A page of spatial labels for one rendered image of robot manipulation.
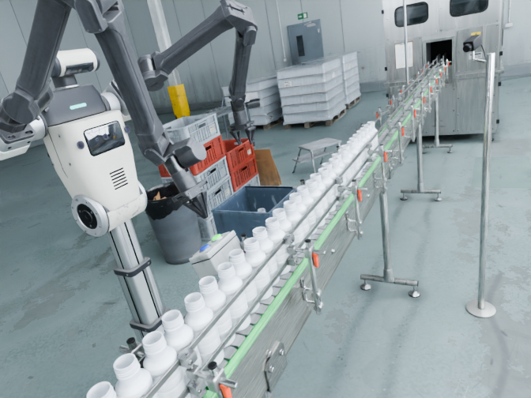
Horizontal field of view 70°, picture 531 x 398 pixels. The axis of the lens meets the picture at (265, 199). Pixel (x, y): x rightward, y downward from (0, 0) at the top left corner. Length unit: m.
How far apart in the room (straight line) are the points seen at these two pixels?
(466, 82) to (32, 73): 5.06
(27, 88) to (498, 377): 2.18
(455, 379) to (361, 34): 10.03
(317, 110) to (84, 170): 6.64
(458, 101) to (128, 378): 5.27
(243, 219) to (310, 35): 10.30
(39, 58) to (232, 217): 1.04
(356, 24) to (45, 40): 10.67
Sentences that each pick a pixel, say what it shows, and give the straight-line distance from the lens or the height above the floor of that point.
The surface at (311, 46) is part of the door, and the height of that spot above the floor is 1.42.
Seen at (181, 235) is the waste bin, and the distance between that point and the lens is 3.31.
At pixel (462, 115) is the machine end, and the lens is 5.65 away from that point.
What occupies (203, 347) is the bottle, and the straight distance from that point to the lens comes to 0.85.
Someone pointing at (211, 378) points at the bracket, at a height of 1.09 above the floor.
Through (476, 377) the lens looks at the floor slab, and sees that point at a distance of 2.23.
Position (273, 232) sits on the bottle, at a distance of 1.05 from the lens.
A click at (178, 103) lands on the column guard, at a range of 11.21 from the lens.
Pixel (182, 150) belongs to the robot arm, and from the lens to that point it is 1.05.
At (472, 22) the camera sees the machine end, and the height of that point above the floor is 1.46.
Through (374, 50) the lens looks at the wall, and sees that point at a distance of 11.33.
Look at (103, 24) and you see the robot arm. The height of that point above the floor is 1.70.
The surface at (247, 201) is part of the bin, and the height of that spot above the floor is 0.86.
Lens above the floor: 1.60
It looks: 21 degrees down
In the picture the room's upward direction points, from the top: 11 degrees counter-clockwise
